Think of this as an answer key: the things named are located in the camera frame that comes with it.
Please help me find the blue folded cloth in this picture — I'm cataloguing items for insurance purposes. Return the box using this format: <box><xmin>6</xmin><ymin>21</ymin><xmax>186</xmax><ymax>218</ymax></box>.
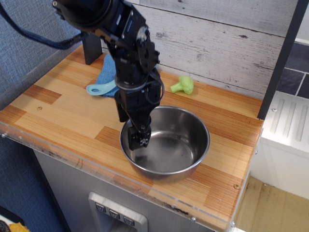
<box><xmin>95</xmin><ymin>55</ymin><xmax>116</xmax><ymax>85</ymax></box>

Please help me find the dark shelf post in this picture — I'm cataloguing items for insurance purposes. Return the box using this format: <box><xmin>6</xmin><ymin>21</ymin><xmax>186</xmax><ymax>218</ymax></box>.
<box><xmin>83</xmin><ymin>34</ymin><xmax>102</xmax><ymax>65</ymax></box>
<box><xmin>257</xmin><ymin>0</ymin><xmax>309</xmax><ymax>120</ymax></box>

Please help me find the dark left shelf post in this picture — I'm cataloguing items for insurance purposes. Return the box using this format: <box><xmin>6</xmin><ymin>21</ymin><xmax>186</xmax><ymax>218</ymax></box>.
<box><xmin>83</xmin><ymin>34</ymin><xmax>102</xmax><ymax>65</ymax></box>

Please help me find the yellow object bottom left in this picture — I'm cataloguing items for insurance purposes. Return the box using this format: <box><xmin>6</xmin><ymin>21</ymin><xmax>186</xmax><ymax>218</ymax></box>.
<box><xmin>9</xmin><ymin>223</ymin><xmax>30</xmax><ymax>232</ymax></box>

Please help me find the dark right shelf post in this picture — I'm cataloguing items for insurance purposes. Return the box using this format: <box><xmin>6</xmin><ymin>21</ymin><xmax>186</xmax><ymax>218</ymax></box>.
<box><xmin>257</xmin><ymin>0</ymin><xmax>309</xmax><ymax>120</ymax></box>

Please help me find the clear acrylic edge guard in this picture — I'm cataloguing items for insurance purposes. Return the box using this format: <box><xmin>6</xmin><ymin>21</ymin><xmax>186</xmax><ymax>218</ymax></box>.
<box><xmin>0</xmin><ymin>115</ymin><xmax>263</xmax><ymax>232</ymax></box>

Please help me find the light blue dish brush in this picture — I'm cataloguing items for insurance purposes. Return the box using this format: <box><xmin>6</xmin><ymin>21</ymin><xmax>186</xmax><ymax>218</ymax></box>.
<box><xmin>86</xmin><ymin>81</ymin><xmax>116</xmax><ymax>96</ymax></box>

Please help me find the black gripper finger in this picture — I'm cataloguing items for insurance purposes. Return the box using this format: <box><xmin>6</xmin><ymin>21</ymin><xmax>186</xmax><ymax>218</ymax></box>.
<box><xmin>127</xmin><ymin>126</ymin><xmax>141</xmax><ymax>150</ymax></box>
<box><xmin>140</xmin><ymin>125</ymin><xmax>151</xmax><ymax>147</ymax></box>

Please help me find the white toy sink unit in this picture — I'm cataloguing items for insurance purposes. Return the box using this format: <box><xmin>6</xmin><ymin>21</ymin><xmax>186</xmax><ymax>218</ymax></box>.
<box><xmin>250</xmin><ymin>91</ymin><xmax>309</xmax><ymax>199</ymax></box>

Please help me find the silver dispenser button panel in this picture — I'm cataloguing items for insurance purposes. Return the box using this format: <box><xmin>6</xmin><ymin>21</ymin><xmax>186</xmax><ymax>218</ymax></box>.
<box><xmin>88</xmin><ymin>192</ymin><xmax>148</xmax><ymax>232</ymax></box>

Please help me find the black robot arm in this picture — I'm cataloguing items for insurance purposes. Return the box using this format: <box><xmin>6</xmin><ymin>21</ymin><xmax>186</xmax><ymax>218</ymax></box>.
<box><xmin>53</xmin><ymin>0</ymin><xmax>164</xmax><ymax>150</ymax></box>

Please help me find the green toy broccoli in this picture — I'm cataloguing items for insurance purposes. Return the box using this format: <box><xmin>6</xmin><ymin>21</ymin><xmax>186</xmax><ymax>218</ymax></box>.
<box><xmin>170</xmin><ymin>75</ymin><xmax>194</xmax><ymax>94</ymax></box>

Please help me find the grey toy fridge cabinet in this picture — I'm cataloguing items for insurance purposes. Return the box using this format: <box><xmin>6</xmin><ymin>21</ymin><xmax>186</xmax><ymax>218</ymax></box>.
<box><xmin>35</xmin><ymin>151</ymin><xmax>233</xmax><ymax>232</ymax></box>

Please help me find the stainless steel pot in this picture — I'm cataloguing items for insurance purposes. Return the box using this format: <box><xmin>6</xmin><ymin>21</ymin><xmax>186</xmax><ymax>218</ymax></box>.
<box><xmin>120</xmin><ymin>106</ymin><xmax>211</xmax><ymax>183</ymax></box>

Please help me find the black braided cable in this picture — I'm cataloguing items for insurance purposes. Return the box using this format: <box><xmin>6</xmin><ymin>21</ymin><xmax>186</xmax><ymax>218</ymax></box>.
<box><xmin>0</xmin><ymin>2</ymin><xmax>89</xmax><ymax>50</ymax></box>

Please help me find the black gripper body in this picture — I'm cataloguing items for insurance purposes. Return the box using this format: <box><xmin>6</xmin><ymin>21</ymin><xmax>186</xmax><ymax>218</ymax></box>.
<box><xmin>114</xmin><ymin>82</ymin><xmax>161</xmax><ymax>132</ymax></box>

